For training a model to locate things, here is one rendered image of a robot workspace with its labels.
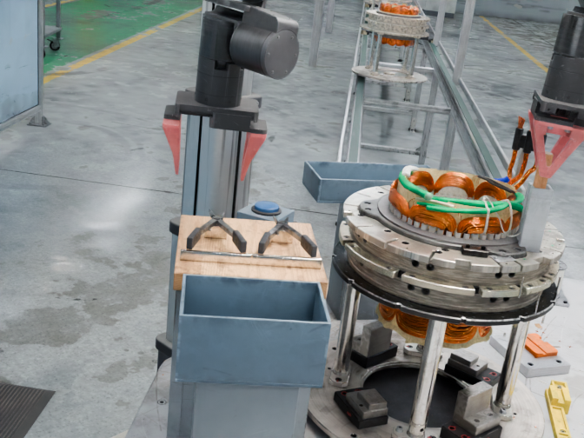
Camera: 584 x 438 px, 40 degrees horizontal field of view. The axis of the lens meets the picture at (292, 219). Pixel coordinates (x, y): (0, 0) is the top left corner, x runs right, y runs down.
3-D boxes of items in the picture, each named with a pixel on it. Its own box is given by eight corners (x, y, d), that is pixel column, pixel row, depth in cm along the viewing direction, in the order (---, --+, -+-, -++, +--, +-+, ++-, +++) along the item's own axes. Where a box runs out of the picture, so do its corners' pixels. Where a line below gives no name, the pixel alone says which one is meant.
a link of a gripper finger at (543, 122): (566, 173, 107) (586, 105, 104) (574, 187, 101) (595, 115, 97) (515, 162, 108) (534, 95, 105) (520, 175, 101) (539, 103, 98)
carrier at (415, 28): (373, 64, 433) (381, 8, 422) (439, 78, 414) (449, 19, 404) (337, 71, 401) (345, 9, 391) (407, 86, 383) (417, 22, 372)
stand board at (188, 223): (326, 299, 99) (328, 282, 99) (172, 290, 97) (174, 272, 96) (308, 238, 118) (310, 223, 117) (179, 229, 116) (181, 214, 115)
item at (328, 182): (404, 296, 164) (428, 164, 154) (425, 321, 154) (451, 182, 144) (288, 298, 158) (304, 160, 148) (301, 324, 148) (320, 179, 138)
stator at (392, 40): (384, 39, 416) (389, 0, 409) (422, 46, 406) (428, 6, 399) (364, 42, 399) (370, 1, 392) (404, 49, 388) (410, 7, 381)
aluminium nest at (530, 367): (568, 374, 142) (571, 361, 141) (526, 378, 138) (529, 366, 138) (528, 340, 152) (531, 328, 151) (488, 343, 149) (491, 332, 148)
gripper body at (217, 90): (257, 127, 97) (265, 67, 95) (173, 117, 96) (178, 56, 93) (255, 113, 103) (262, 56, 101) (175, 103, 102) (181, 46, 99)
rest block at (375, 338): (389, 348, 135) (394, 321, 133) (367, 358, 131) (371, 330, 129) (370, 337, 137) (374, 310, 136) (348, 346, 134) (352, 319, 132)
